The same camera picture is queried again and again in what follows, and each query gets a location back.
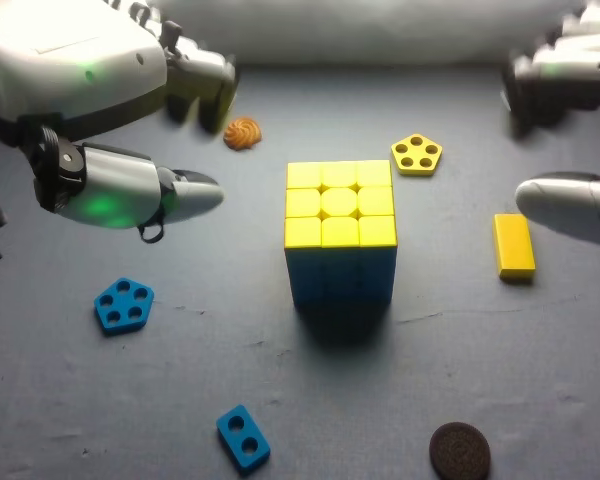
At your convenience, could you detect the blue pentagon block with holes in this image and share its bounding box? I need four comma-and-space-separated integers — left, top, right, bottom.
93, 277, 156, 337

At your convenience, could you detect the yellow pentagon block with holes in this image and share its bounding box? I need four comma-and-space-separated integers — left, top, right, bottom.
390, 133, 444, 177

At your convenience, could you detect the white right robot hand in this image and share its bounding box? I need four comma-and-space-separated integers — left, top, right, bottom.
499, 0, 600, 251

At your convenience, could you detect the orange swirl cookie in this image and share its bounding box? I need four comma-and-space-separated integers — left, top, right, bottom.
222, 116, 263, 151

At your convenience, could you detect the yellow rectangular block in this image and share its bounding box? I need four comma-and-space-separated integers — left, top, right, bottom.
493, 213, 537, 284

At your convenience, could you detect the yellow and blue puzzle cube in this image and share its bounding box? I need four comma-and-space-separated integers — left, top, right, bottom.
283, 159, 400, 329

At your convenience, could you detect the blue two-hole rectangular block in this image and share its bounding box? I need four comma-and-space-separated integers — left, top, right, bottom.
215, 404, 272, 476

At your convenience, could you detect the grey table cloth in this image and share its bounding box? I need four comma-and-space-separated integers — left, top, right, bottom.
0, 62, 600, 480

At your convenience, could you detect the chocolate sandwich cookie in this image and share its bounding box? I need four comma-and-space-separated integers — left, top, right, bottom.
428, 421, 492, 480

